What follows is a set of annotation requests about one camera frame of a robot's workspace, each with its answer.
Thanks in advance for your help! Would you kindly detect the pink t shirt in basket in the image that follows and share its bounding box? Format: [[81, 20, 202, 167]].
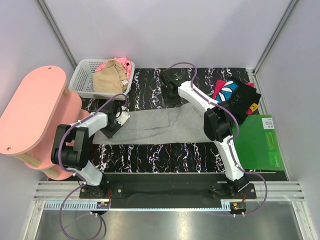
[[95, 57, 133, 80]]

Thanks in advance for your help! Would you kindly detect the pink oval tiered shelf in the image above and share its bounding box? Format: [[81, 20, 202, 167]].
[[0, 65, 89, 181]]

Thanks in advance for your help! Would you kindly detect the grey t shirt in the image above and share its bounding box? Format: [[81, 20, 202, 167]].
[[93, 103, 211, 145]]

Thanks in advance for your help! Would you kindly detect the beige t shirt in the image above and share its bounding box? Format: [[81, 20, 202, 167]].
[[92, 61, 129, 94]]

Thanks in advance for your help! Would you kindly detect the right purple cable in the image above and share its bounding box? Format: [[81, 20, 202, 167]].
[[169, 61, 268, 217]]

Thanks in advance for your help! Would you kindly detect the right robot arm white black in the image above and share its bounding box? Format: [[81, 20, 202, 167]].
[[159, 69, 249, 199]]

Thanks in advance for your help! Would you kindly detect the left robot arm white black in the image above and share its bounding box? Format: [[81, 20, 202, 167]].
[[50, 100, 130, 198]]

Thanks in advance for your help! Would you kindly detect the aluminium front rail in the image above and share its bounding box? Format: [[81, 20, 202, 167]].
[[33, 181, 305, 202]]

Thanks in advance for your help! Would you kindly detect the black printed folded t shirt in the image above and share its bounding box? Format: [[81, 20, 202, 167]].
[[214, 76, 261, 125]]

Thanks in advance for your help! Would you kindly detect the aluminium frame post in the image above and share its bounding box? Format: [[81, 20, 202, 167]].
[[252, 0, 301, 75], [35, 0, 78, 70]]

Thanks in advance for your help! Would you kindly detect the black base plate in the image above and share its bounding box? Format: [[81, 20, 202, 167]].
[[79, 173, 257, 211]]

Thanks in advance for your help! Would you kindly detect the right aluminium frame post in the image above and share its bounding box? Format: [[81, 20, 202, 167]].
[[252, 0, 301, 75]]

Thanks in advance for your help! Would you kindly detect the green folding board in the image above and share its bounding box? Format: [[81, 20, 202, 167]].
[[234, 114, 285, 172]]

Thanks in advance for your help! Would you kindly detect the white plastic laundry basket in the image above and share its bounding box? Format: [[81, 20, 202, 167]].
[[67, 58, 136, 101]]

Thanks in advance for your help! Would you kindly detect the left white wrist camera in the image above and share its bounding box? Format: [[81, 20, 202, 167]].
[[115, 111, 131, 126]]

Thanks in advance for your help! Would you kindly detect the left aluminium frame post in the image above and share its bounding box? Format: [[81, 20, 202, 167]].
[[35, 0, 78, 70]]

